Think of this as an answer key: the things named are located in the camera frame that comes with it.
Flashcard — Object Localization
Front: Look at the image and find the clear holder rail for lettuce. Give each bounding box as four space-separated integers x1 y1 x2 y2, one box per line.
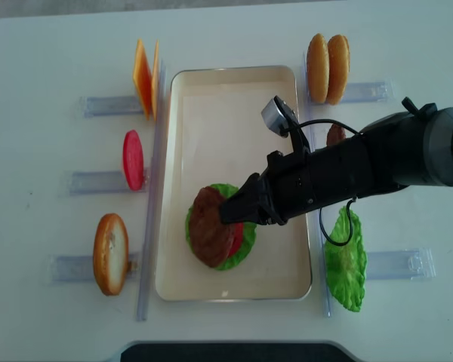
366 248 436 281

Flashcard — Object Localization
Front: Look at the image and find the cream rectangular tray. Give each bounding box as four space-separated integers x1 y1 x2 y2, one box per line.
155 66 312 302

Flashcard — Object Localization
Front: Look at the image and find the black camera cable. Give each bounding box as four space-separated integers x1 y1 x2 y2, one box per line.
286 119 363 247

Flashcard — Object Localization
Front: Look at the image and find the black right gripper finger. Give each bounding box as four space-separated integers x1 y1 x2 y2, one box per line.
219 194 267 225

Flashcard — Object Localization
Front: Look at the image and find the brown meat patty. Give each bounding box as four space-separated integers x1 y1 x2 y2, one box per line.
326 124 346 147
188 186 235 268

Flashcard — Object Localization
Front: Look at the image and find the long clear left rail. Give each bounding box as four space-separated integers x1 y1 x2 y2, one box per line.
136 60 167 322

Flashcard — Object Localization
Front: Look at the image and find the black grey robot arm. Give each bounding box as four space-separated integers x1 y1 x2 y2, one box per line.
219 97 453 225

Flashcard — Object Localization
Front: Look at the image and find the long clear rail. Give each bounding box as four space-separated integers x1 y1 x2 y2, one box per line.
136 60 167 322
303 51 331 318

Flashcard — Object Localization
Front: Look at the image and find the right golden bun half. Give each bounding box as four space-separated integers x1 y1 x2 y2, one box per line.
326 35 350 105

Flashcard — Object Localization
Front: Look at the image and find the upright green lettuce leaf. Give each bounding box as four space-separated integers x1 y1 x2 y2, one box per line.
324 211 368 312

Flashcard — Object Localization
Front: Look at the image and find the clear holder rail for buns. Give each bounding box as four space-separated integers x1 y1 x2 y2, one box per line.
308 79 397 107

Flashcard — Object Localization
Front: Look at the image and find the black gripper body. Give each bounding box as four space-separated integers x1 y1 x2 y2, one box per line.
262 137 374 225

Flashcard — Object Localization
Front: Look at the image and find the left orange cheese slice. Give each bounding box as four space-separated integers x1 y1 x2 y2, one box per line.
132 38 152 118

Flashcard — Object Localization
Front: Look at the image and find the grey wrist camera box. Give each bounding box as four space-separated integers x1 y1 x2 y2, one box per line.
261 96 298 138

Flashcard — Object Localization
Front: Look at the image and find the sliced bread with crust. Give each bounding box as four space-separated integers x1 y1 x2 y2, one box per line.
93 213 128 296

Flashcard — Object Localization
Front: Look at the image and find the orange cheese slice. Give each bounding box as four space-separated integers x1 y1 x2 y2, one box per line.
151 41 159 121
132 38 152 118

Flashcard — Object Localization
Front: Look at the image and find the clear holder rail for cheese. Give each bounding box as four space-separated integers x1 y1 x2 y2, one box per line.
79 96 143 118

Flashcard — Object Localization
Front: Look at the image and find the upright red tomato slice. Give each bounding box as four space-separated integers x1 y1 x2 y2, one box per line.
122 130 144 191

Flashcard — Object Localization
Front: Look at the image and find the red tomato slice on tray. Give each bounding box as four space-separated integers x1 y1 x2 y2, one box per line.
228 223 244 258

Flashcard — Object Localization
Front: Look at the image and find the clear holder rail for bread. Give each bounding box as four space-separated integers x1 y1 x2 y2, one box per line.
44 252 140 284

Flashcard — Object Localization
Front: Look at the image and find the clear holder rail for tomato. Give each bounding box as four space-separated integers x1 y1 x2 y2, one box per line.
59 170 134 196

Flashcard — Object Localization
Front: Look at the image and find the right orange cheese slice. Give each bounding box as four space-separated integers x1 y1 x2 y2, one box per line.
151 41 159 121

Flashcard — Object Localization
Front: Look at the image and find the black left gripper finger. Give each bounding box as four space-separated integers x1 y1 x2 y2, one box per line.
228 173 261 201

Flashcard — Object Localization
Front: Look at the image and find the long clear right rail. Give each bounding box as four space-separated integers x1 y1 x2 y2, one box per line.
303 51 331 318

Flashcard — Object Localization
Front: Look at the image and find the black panel at bottom edge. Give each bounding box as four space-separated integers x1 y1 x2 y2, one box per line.
120 342 352 362

